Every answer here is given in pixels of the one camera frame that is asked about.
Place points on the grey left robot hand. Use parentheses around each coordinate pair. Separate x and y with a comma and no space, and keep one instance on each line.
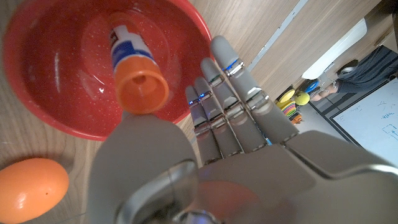
(264,183)

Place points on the orange and white glue stick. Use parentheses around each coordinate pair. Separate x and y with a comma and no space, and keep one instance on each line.
(136,81)

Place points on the red speckled bowl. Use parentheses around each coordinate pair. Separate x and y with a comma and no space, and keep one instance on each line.
(56,77)

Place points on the stack of coloured cups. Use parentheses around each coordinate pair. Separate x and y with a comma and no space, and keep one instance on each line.
(287,109)

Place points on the yellow and black disc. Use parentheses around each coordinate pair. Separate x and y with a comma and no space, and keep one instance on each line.
(286,95)

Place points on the yellow ball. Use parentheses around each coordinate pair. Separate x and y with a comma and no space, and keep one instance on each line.
(302,98)

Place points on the blue disc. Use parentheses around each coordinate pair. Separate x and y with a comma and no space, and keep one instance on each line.
(311,86)

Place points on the black computer mouse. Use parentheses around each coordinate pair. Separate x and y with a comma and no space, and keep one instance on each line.
(348,68)

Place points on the seated person in dark shirt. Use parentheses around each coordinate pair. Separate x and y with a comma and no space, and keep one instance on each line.
(367,74)

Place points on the white square plate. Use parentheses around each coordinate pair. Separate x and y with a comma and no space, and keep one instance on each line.
(335,51)

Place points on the orange fruit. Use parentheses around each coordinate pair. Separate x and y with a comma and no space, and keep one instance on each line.
(31,189)

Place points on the whiteboard with black frame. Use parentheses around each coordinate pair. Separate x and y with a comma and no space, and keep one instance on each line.
(370,124)

